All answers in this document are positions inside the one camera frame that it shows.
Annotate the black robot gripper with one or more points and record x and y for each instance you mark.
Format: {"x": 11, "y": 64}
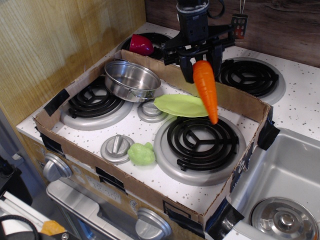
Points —
{"x": 197, "y": 39}

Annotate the orange plastic toy carrot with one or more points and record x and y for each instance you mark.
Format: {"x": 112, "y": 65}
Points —
{"x": 204, "y": 80}

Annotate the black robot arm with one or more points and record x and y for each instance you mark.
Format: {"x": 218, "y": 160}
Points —
{"x": 199, "y": 3}

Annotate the light green plastic plate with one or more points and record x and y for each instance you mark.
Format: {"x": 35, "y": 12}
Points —
{"x": 181, "y": 105}

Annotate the back left black burner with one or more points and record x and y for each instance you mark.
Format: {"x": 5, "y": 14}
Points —
{"x": 157, "y": 40}

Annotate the black burner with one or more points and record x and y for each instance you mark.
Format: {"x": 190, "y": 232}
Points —
{"x": 253, "y": 76}
{"x": 157, "y": 40}
{"x": 195, "y": 152}
{"x": 94, "y": 108}

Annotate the back right black burner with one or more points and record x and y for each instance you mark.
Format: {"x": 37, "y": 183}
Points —
{"x": 253, "y": 76}

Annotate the hanging metal slotted spatula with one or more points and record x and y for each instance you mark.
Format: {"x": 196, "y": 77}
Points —
{"x": 239, "y": 21}

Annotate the red plastic cup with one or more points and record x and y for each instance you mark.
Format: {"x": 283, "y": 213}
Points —
{"x": 141, "y": 45}

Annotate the silver stovetop knob middle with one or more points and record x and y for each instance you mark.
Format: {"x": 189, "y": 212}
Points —
{"x": 149, "y": 113}

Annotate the silver stovetop knob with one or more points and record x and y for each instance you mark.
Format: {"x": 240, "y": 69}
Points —
{"x": 149, "y": 113}
{"x": 115, "y": 149}

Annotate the front right black burner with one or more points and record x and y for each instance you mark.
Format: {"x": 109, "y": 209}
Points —
{"x": 195, "y": 152}

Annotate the green toy lettuce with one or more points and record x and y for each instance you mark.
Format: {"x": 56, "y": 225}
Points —
{"x": 141, "y": 154}

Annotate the front left black burner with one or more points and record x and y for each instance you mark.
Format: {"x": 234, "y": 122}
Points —
{"x": 94, "y": 108}

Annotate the silver stovetop knob front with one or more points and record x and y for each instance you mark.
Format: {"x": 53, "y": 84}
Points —
{"x": 115, "y": 149}

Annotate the grey toy sink basin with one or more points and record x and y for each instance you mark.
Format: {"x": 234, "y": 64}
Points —
{"x": 289, "y": 168}

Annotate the brown cardboard fence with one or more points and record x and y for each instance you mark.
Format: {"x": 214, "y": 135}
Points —
{"x": 133, "y": 133}

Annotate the silver oven knob right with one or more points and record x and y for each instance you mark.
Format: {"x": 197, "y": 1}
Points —
{"x": 151, "y": 226}

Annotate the silver oven knob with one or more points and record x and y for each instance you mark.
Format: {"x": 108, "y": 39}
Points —
{"x": 55, "y": 168}
{"x": 151, "y": 226}

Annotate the stainless steel pot lid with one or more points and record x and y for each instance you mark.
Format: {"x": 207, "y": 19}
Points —
{"x": 284, "y": 219}

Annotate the silver oven knob left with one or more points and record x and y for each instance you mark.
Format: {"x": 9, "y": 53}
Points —
{"x": 55, "y": 168}

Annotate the yellow orange cloth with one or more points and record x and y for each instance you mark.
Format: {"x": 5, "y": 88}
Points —
{"x": 51, "y": 227}

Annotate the silver oven door handle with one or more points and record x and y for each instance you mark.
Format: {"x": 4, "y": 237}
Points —
{"x": 94, "y": 218}

